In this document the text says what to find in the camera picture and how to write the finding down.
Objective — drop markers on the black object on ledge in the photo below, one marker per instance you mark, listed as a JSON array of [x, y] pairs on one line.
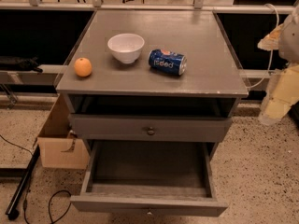
[[9, 63]]

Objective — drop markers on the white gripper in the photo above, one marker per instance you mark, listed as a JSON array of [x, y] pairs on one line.
[[290, 44]]

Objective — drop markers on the orange fruit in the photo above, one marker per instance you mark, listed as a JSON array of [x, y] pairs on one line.
[[83, 67]]

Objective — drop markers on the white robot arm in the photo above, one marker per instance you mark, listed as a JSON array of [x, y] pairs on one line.
[[289, 39]]

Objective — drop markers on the blue pepsi can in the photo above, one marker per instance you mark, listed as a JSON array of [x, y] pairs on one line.
[[168, 61]]

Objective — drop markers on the grey drawer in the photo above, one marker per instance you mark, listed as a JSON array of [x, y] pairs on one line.
[[154, 178], [149, 128]]

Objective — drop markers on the grey top drawer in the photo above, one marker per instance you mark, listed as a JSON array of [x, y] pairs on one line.
[[149, 128]]

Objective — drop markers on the grey wooden drawer cabinet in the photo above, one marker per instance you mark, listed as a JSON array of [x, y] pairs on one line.
[[210, 87]]

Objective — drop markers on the black bar on floor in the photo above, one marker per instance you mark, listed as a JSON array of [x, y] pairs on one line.
[[24, 175]]

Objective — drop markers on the metal railing frame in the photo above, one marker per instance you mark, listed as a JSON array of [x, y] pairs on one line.
[[140, 3]]

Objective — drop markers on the white ceramic bowl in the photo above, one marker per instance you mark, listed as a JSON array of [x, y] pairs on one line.
[[126, 48]]

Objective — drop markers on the cardboard box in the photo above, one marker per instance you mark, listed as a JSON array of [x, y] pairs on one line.
[[58, 144]]

